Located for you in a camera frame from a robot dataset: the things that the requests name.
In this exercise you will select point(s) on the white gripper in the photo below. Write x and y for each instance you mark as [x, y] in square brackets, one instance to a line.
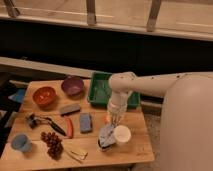
[115, 110]

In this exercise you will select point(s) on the grey white towel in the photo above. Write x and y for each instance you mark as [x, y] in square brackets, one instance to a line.
[106, 136]

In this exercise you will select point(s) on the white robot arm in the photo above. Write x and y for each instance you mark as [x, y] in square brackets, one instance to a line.
[186, 133]

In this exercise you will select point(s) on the purple bowl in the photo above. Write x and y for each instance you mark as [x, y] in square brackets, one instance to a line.
[72, 85]

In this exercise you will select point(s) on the red orange bowl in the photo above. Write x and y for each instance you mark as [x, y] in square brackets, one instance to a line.
[44, 96]

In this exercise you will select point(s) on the orange ball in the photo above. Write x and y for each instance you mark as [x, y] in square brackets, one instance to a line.
[106, 119]

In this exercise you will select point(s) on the white cup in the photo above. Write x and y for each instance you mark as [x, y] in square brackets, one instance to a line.
[122, 134]

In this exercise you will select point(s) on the small metal tin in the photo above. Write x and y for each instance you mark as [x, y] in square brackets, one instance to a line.
[103, 148]

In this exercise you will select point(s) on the green plastic tray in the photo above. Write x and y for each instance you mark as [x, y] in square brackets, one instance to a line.
[100, 92]

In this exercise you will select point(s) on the blue sponge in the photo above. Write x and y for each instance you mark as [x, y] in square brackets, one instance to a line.
[85, 123]

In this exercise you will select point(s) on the red carrot stick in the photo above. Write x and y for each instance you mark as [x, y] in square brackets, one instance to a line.
[69, 127]

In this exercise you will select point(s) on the grey eraser block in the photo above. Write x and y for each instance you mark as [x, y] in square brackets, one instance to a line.
[69, 109]

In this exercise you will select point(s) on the brown grape bunch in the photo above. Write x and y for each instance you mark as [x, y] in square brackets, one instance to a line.
[54, 144]

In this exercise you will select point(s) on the blue cup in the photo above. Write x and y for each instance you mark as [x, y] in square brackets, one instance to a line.
[21, 143]

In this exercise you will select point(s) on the blue object off table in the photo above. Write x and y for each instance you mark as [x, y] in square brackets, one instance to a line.
[18, 96]

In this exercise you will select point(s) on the black handled brush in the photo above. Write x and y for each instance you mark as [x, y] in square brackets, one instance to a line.
[35, 120]

